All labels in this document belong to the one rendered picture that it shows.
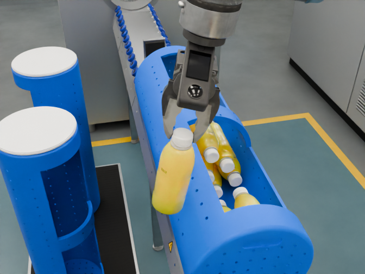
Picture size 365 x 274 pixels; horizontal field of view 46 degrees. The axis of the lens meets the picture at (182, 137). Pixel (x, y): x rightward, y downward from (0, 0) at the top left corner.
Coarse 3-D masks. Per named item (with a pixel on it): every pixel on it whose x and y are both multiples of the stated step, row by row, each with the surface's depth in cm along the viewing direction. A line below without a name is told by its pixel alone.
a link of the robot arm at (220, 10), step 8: (192, 0) 63; (200, 0) 62; (208, 0) 62; (216, 0) 62; (224, 0) 62; (232, 0) 62; (240, 0) 64; (208, 8) 62; (216, 8) 62; (224, 8) 63; (232, 8) 63
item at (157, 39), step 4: (144, 40) 192; (148, 40) 192; (152, 40) 192; (156, 40) 193; (160, 40) 193; (164, 40) 193; (144, 44) 192; (148, 44) 191; (152, 44) 192; (156, 44) 192; (160, 44) 192; (164, 44) 193; (144, 48) 194; (148, 48) 192; (152, 48) 193; (156, 48) 193; (144, 52) 195; (148, 52) 193; (152, 52) 194; (144, 56) 196
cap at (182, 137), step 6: (174, 132) 78; (180, 132) 78; (186, 132) 78; (174, 138) 77; (180, 138) 76; (186, 138) 77; (192, 138) 77; (174, 144) 78; (180, 144) 77; (186, 144) 77
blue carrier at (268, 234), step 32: (160, 64) 142; (160, 96) 130; (160, 128) 121; (224, 128) 144; (256, 160) 120; (192, 192) 96; (224, 192) 129; (256, 192) 120; (192, 224) 91; (224, 224) 86; (256, 224) 84; (288, 224) 86; (192, 256) 88; (224, 256) 86; (256, 256) 88; (288, 256) 90
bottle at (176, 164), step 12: (168, 144) 79; (168, 156) 78; (180, 156) 78; (192, 156) 79; (168, 168) 79; (180, 168) 79; (192, 168) 81; (156, 180) 83; (168, 180) 81; (180, 180) 81; (156, 192) 84; (168, 192) 82; (180, 192) 83; (156, 204) 85; (168, 204) 84; (180, 204) 85
